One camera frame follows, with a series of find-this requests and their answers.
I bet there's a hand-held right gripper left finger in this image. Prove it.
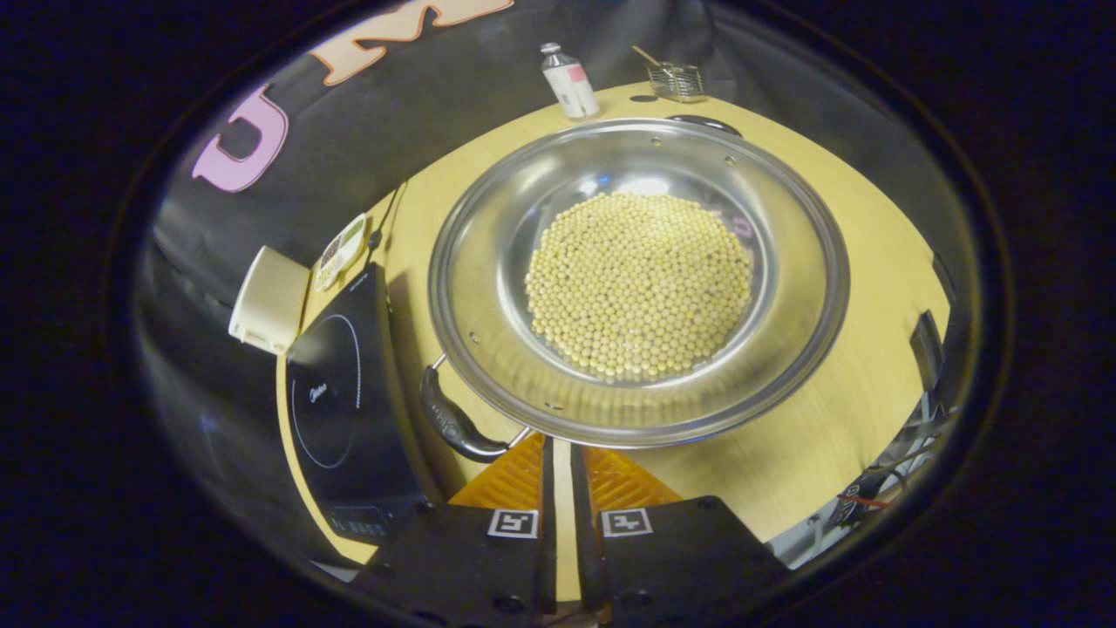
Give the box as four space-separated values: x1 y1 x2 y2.
362 433 557 625

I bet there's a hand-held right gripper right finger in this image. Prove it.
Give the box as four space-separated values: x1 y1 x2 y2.
571 445 790 625

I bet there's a black induction cooktop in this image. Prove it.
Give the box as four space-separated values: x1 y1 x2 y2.
285 262 446 543

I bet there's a pile of yellow soybeans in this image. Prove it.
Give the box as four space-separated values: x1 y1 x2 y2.
525 192 754 383

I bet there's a stainless steel pot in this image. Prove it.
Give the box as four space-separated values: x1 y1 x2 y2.
420 114 851 463

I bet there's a white divided bean dish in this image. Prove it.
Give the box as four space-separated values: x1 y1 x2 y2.
314 213 369 292

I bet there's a black rectangular device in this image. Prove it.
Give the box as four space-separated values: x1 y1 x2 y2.
909 310 949 393

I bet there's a small bottle with pink label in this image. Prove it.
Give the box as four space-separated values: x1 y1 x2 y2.
540 43 601 119

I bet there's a small ribbed glass jar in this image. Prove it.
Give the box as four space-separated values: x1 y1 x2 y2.
647 61 705 104

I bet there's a tangle of cables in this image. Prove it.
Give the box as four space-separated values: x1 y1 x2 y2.
828 392 960 533

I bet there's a black power cable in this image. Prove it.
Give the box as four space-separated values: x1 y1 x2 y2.
366 181 409 254

